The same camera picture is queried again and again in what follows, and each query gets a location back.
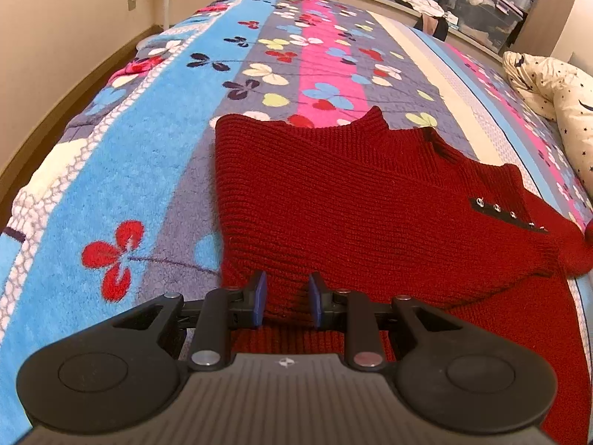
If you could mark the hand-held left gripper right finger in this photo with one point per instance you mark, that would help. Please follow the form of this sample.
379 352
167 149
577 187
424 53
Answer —
316 301

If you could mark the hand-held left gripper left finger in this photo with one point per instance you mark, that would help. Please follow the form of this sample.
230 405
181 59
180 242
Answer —
260 297

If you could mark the red knitted sweater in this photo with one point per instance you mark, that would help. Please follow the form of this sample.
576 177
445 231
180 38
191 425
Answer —
370 222

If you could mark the white crumpled clothes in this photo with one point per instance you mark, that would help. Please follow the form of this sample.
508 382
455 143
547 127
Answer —
419 1

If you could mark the floral striped blanket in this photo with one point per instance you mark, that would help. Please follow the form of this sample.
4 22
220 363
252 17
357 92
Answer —
139 171

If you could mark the star-patterned cream pillow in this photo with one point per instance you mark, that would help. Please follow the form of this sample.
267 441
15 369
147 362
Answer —
567 102

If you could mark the clear plastic storage box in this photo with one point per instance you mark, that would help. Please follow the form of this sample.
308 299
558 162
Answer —
482 14

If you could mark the wooden shelf unit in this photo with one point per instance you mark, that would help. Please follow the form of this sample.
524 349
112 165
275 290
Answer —
556 9

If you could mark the low wall socket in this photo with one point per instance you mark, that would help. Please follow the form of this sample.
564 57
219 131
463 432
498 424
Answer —
131 3

